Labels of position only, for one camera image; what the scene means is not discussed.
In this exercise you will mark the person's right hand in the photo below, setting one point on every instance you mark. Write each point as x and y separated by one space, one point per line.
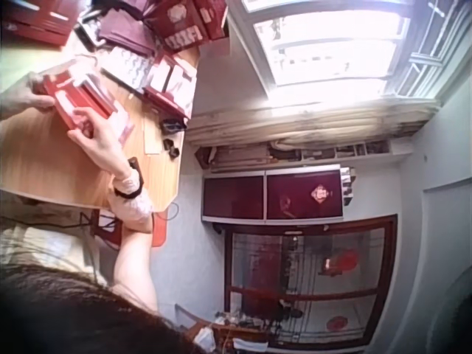
105 149

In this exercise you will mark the red wooden cabinet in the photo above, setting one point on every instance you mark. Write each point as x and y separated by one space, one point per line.
37 18

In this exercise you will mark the cluttered side table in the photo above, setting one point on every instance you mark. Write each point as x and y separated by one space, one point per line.
228 332

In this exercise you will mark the dark red wall cabinet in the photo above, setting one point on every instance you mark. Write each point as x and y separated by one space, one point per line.
239 197

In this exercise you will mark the clear plastic packet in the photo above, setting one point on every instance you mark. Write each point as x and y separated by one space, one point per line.
124 127

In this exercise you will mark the stack of purple bags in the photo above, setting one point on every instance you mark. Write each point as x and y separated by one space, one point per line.
127 31

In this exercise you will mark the red gift box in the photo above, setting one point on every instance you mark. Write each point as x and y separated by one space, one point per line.
70 97

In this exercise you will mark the black wrist band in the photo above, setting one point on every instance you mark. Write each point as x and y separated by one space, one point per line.
134 173

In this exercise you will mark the white patterned packet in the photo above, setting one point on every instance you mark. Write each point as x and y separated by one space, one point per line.
127 68

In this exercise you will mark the red patterned gift bag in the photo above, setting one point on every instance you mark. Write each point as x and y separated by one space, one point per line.
177 22

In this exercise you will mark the open red box white insert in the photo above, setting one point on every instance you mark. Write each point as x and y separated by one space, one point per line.
171 83

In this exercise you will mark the person's left fingers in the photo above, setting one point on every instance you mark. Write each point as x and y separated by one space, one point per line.
38 102

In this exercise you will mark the white card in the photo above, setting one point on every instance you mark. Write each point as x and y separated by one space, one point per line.
151 136

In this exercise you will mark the red framed glass door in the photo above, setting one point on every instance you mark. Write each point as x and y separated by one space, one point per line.
313 280

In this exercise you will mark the red chair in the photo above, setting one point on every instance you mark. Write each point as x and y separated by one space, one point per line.
158 232

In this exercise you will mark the red diamond decoration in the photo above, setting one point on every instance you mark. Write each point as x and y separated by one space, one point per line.
321 194

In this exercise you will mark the small black clip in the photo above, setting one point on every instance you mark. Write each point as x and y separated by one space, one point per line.
172 148
172 126

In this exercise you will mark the window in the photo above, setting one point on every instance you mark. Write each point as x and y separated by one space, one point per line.
332 44

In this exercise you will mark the person's left hand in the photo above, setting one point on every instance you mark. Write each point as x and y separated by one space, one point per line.
20 96

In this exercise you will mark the cluttered wall shelf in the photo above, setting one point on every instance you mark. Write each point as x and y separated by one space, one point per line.
295 153

